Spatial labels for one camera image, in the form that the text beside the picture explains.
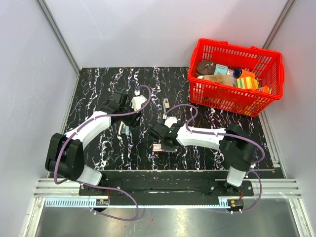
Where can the orange bottle blue cap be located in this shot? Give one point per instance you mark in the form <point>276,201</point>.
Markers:
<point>240,73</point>

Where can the orange small package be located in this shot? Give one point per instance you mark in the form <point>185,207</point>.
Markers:
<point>265,89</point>

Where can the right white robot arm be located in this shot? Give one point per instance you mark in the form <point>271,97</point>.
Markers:
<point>232,142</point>

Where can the aluminium rail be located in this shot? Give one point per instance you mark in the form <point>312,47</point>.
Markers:
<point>70,194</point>

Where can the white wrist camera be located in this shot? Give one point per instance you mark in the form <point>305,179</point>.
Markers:
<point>169,121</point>
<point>138,100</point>

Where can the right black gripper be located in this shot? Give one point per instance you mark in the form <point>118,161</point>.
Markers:
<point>166,148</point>

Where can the cardboard box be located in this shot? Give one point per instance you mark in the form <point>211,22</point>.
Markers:
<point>222,79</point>

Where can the yellow green sponge pack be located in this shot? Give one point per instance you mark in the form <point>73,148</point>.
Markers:
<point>247,83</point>

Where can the brown round object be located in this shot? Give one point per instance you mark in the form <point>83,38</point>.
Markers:
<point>206,67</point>

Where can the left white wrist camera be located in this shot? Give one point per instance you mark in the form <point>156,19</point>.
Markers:
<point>138,100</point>

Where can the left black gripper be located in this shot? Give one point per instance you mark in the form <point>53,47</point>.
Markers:
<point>135,120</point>

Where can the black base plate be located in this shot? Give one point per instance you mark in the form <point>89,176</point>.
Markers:
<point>168,188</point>

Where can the teal small box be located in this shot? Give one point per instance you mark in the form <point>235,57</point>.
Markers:
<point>220,69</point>

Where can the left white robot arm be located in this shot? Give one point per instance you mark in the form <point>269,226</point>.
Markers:
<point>65,156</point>

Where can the red plastic basket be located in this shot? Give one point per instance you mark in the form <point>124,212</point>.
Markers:
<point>267,65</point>

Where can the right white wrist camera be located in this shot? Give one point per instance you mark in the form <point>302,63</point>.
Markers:
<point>169,121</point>

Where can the staple box with staples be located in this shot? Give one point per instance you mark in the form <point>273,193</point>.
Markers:
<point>159,148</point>

